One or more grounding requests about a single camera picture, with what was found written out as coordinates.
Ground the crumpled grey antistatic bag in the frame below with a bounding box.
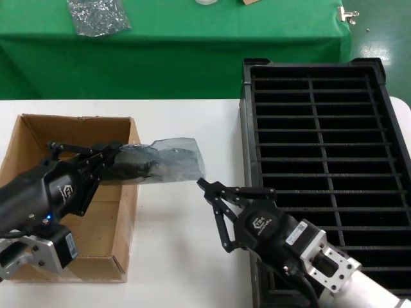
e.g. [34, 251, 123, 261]
[66, 0, 132, 38]

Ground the brown cardboard box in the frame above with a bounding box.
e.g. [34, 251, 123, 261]
[0, 114, 143, 284]

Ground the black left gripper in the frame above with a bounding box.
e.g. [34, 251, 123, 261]
[0, 140, 125, 237]

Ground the black slotted plastic container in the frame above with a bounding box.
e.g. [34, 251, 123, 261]
[239, 57, 411, 308]

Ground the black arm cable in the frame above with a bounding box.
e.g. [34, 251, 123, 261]
[282, 266, 322, 308]
[0, 224, 35, 240]

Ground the silver metal clip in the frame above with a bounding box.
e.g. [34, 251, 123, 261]
[337, 6, 360, 25]

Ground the grey antistatic bag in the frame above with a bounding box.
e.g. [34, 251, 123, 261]
[66, 0, 132, 38]
[110, 137, 207, 185]

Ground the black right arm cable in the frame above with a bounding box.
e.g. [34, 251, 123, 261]
[282, 266, 322, 308]

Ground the green tablecloth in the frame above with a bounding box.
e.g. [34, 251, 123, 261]
[0, 0, 353, 100]

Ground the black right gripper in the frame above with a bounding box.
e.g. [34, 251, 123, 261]
[196, 178, 302, 274]

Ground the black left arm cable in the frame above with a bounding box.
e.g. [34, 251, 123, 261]
[0, 224, 35, 240]

